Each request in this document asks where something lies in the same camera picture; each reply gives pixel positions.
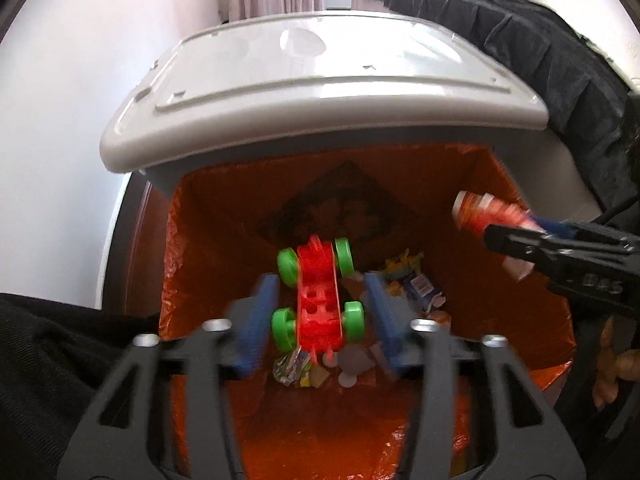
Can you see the yellow wrapper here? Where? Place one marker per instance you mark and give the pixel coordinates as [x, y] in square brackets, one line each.
[400, 262]

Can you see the red white wrapper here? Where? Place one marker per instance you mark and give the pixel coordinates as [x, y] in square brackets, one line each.
[480, 212]

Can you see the orange plastic bin bag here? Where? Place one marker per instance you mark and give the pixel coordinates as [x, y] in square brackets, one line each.
[225, 210]

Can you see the dark quilted jacket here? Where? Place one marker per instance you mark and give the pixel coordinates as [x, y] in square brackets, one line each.
[500, 25]

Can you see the person's right hand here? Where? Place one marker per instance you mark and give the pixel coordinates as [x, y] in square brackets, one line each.
[611, 360]

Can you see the red toy car green wheels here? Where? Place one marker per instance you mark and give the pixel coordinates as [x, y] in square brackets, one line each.
[320, 305]

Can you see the person's black clothing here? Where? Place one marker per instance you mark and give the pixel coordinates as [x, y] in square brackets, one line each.
[50, 360]

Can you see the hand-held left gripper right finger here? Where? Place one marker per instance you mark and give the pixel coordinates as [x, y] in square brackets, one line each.
[384, 321]

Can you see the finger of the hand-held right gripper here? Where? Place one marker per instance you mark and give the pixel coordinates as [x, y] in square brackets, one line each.
[515, 245]
[590, 232]

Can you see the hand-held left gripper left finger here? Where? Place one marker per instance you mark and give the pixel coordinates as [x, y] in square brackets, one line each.
[259, 316]

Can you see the grey lidded trash bin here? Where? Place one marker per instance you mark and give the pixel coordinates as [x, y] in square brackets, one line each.
[300, 85]

